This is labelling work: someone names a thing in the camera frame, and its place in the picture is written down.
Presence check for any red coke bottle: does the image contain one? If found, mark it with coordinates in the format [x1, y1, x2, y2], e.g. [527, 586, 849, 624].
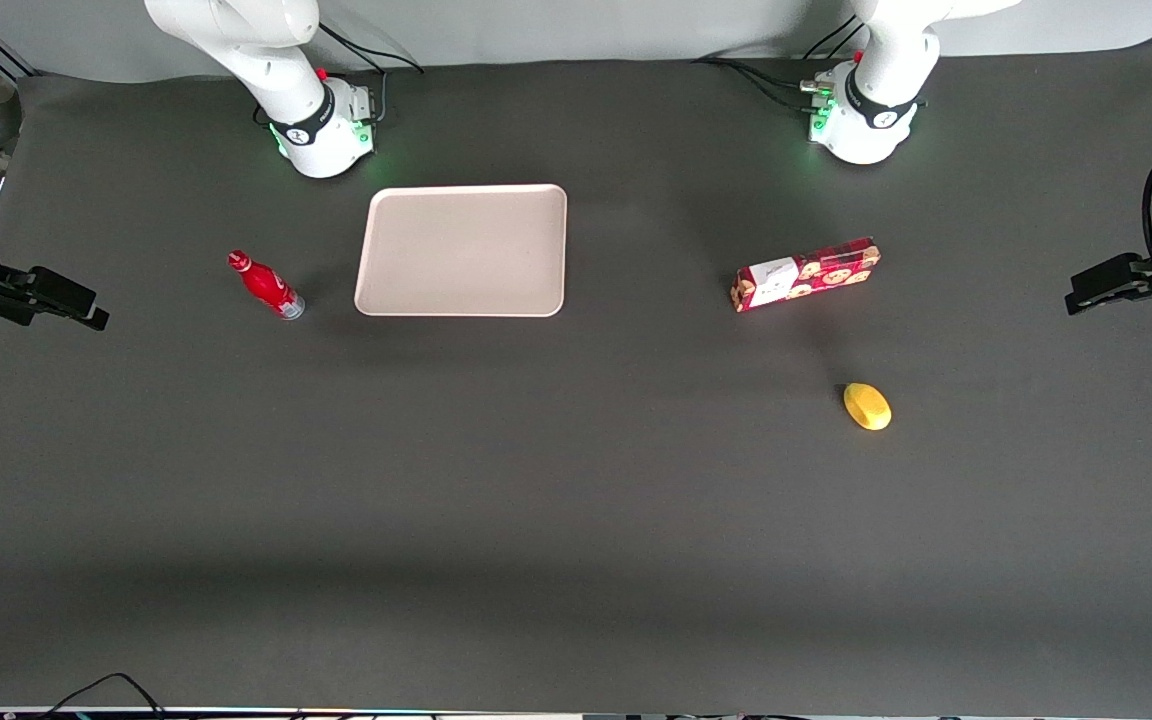
[227, 249, 306, 321]

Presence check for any beige rectangular plastic tray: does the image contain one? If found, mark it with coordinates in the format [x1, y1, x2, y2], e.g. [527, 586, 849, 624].
[353, 184, 569, 318]

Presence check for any yellow lemon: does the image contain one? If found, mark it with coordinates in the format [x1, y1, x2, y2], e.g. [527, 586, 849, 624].
[843, 382, 893, 432]

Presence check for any red plaid cookie box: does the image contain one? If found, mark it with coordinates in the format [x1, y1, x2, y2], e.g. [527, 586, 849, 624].
[731, 237, 882, 314]

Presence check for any dark grey table cloth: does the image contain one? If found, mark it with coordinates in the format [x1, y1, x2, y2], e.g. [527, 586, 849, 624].
[0, 35, 1152, 717]

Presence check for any thin black table edge cable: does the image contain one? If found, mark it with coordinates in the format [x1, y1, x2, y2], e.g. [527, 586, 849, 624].
[36, 672, 169, 720]

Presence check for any black right arm base cable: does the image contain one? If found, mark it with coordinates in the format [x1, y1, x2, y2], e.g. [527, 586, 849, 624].
[316, 22, 425, 126]

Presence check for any black arm base cable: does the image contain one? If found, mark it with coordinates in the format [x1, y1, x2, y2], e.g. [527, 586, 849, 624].
[694, 15, 869, 109]
[316, 22, 425, 126]

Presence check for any black left arm base cable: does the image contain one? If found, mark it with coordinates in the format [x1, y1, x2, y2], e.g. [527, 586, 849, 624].
[694, 15, 869, 109]

